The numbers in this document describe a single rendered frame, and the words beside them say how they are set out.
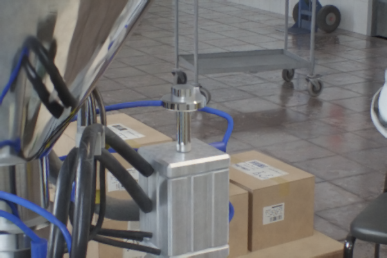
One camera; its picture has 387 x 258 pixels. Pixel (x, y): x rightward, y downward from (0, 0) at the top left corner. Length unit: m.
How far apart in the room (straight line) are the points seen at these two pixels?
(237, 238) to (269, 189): 0.22
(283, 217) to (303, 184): 0.15
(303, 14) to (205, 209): 8.77
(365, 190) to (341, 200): 0.20
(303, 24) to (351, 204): 4.85
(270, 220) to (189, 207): 3.07
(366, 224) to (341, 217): 1.78
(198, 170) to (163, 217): 0.04
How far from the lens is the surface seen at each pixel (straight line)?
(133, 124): 3.53
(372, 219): 2.75
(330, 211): 4.56
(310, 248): 3.75
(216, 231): 0.65
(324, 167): 5.18
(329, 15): 9.13
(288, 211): 3.75
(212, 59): 6.83
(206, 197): 0.63
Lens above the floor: 1.60
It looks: 16 degrees down
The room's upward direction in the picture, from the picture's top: straight up
